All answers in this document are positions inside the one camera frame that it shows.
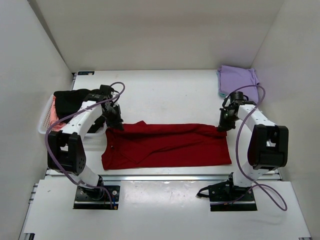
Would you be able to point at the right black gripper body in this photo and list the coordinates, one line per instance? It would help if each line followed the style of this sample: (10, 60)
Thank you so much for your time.
(226, 117)

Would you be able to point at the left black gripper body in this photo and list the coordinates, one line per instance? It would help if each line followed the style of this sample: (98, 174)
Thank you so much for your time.
(113, 113)

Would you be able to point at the red t shirt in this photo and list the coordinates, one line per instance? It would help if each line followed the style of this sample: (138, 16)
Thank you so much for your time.
(142, 145)

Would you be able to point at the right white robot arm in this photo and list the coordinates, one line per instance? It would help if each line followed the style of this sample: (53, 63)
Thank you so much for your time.
(267, 150)

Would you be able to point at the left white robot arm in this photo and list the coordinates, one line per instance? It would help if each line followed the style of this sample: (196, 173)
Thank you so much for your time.
(65, 148)

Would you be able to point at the folded teal cloth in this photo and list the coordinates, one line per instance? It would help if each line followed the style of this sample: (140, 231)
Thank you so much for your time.
(222, 94)

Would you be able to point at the white plastic laundry basket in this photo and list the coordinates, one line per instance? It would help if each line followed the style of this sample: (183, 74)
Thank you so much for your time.
(44, 121)

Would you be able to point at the folded lavender t shirt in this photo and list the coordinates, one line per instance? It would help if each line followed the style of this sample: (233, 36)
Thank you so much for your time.
(231, 78)

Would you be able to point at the black t shirt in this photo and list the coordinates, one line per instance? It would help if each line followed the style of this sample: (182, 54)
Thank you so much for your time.
(69, 102)

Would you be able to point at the small label sticker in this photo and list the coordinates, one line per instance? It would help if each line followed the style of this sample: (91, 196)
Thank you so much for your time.
(85, 73)

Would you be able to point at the pink t shirt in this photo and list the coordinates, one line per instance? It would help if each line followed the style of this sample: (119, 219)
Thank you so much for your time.
(54, 118)

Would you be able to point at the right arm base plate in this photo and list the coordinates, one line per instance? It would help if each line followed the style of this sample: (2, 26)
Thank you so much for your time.
(224, 198)

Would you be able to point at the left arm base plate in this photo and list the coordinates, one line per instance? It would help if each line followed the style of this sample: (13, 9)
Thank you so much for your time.
(85, 201)

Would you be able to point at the aluminium rail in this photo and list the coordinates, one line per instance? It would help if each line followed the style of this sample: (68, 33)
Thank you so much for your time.
(117, 178)

